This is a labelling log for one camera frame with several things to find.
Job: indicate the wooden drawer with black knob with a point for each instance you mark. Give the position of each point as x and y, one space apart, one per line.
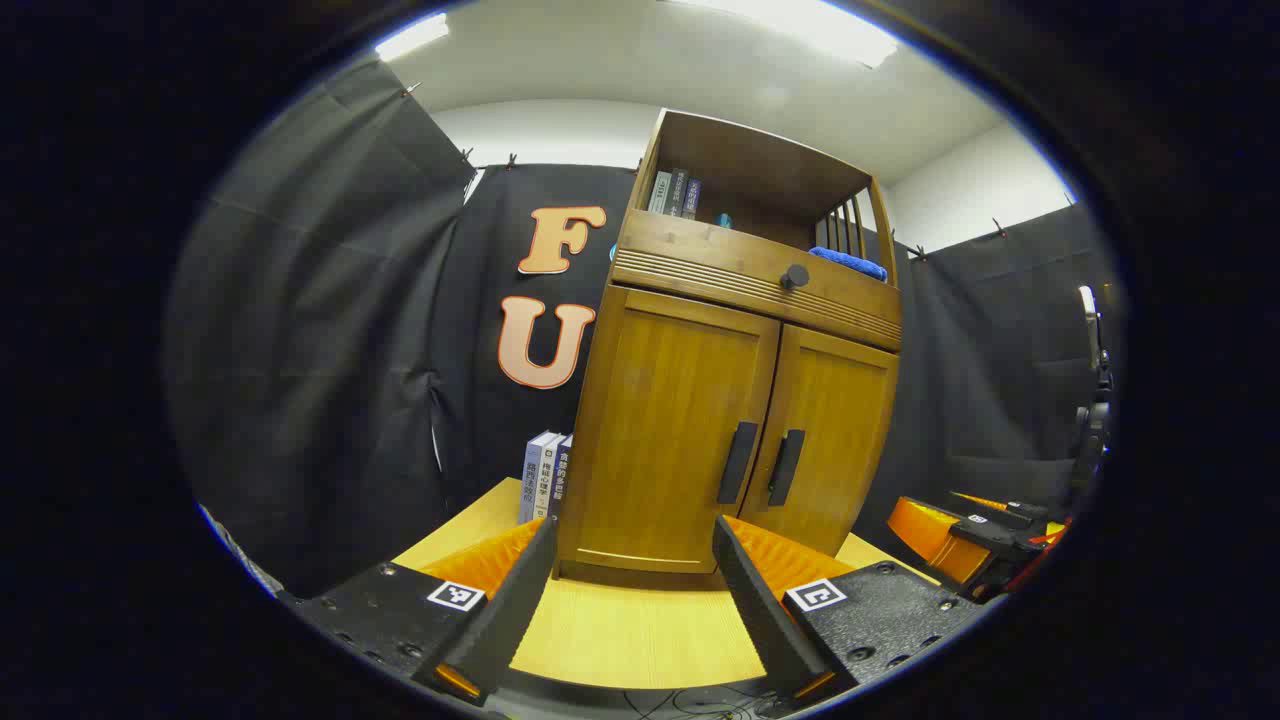
700 255

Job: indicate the tall dark blue book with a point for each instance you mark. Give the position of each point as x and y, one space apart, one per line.
563 470

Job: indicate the wooden double-door shoe cabinet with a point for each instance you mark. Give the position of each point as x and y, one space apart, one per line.
750 165

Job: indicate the dark grey book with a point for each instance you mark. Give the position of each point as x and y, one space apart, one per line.
678 193

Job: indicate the wooden cabinet door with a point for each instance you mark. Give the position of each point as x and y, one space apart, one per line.
660 420
840 430

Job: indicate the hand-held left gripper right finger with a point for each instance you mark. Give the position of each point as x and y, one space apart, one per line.
760 610

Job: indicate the tall light blue book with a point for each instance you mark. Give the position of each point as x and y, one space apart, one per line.
534 480

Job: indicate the blue folded cloth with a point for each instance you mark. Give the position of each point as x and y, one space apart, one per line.
848 263

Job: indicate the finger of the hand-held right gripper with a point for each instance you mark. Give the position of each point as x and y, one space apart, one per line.
930 535
1000 507

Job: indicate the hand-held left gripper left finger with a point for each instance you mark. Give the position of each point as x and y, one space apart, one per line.
510 610

